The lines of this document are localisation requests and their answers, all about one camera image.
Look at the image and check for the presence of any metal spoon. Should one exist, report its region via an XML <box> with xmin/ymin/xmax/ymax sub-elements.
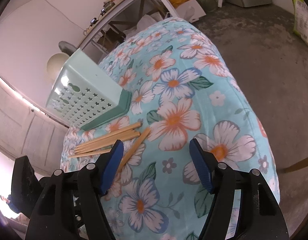
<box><xmin>59</xmin><ymin>41</ymin><xmax>77</xmax><ymax>56</ymax></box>

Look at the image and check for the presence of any white door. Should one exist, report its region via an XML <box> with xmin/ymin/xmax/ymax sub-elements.
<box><xmin>0</xmin><ymin>77</ymin><xmax>68</xmax><ymax>175</ymax></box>

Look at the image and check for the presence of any white cardboard box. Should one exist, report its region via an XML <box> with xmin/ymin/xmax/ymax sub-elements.
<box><xmin>176</xmin><ymin>0</ymin><xmax>206</xmax><ymax>23</ymax></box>

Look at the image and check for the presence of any wooden chair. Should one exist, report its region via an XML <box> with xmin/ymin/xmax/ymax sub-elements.
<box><xmin>284</xmin><ymin>157</ymin><xmax>308</xmax><ymax>173</ymax></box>

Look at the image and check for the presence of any floral blue tablecloth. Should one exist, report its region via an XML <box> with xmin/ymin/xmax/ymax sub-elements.
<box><xmin>61</xmin><ymin>17</ymin><xmax>280</xmax><ymax>239</ymax></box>

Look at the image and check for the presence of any mint green utensil holder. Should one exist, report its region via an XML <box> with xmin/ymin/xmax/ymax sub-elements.
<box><xmin>46</xmin><ymin>49</ymin><xmax>132</xmax><ymax>131</ymax></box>

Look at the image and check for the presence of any white ceramic soup spoon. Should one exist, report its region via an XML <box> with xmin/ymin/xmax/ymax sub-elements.
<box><xmin>47</xmin><ymin>53</ymin><xmax>70</xmax><ymax>80</ymax></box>

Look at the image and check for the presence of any white green rice bag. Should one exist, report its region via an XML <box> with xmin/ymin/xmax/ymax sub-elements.
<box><xmin>293</xmin><ymin>0</ymin><xmax>308</xmax><ymax>46</ymax></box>

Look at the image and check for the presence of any white wooden side table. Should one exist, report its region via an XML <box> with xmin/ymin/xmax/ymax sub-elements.
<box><xmin>78</xmin><ymin>0</ymin><xmax>179</xmax><ymax>52</ymax></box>

